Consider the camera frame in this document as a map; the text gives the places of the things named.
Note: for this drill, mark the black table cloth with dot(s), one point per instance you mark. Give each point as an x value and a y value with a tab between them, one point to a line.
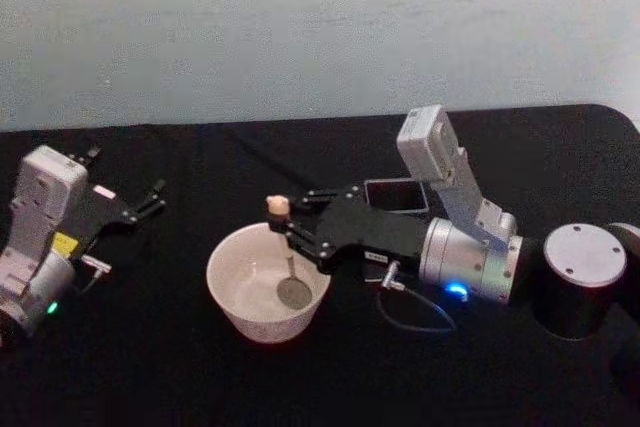
165	377

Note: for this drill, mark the white bowl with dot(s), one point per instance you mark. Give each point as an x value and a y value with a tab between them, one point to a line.
250	297

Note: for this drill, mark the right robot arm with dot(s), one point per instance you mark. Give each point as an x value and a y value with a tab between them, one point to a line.
575	277

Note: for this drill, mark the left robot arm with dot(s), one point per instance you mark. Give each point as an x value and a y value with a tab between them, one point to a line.
37	207

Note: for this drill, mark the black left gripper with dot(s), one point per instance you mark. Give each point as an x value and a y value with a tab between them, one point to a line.
102	212

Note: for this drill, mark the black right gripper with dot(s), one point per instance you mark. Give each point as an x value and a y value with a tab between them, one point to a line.
370	232

